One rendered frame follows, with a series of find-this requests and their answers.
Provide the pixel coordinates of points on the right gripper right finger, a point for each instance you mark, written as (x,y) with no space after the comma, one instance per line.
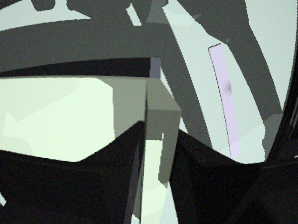
(210,188)

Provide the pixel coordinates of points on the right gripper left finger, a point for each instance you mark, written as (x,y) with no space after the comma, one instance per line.
(91,189)

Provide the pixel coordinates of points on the dark grey rectangular block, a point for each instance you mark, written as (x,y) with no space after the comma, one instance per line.
(149,67)

